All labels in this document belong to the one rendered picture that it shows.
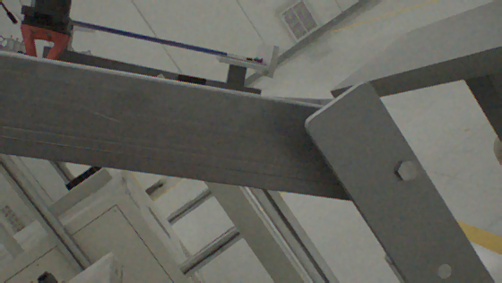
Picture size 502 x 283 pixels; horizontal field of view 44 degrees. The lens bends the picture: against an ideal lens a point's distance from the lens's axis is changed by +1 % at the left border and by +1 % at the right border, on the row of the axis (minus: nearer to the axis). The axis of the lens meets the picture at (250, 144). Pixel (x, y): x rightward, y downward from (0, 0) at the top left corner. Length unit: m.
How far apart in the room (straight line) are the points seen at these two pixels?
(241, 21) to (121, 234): 6.96
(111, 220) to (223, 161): 1.50
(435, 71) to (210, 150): 0.69
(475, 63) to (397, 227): 0.61
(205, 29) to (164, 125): 8.20
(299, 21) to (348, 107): 8.49
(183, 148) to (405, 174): 0.14
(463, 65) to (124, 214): 1.18
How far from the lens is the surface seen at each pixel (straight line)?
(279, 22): 8.79
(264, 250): 1.45
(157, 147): 0.40
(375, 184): 0.39
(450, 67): 1.02
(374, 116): 0.38
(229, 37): 8.63
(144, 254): 1.91
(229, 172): 0.41
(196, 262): 1.90
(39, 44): 5.57
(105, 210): 1.88
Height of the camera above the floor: 0.83
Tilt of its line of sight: 10 degrees down
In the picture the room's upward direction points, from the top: 34 degrees counter-clockwise
